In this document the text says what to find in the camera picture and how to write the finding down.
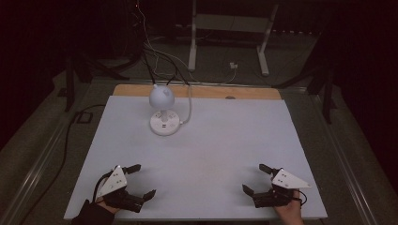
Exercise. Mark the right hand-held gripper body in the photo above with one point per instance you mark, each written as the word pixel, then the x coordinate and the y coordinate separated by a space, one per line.
pixel 275 197

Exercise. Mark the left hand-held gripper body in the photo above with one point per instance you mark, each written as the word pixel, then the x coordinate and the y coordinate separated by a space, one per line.
pixel 114 184

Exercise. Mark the person's right hand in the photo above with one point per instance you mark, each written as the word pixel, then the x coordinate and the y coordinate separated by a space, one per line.
pixel 289 213

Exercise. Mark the person's left hand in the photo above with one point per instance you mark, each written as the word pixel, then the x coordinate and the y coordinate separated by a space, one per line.
pixel 108 207

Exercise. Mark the white table mat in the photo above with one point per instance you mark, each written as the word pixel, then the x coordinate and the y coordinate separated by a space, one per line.
pixel 219 156

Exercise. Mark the white desk lamp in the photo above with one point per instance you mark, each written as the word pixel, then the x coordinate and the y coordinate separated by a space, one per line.
pixel 163 122

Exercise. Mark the black tripod stand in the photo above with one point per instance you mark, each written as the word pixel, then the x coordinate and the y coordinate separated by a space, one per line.
pixel 71 84
pixel 327 90

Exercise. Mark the white plug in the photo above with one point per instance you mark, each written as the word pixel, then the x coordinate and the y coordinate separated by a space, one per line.
pixel 233 65

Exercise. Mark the white metal stand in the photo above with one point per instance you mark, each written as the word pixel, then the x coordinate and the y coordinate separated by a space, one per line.
pixel 230 23

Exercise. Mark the black square frame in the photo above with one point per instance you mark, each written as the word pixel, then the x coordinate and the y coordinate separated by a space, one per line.
pixel 78 117

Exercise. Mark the metal floor rail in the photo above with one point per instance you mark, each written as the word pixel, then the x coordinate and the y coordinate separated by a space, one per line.
pixel 34 176
pixel 347 165

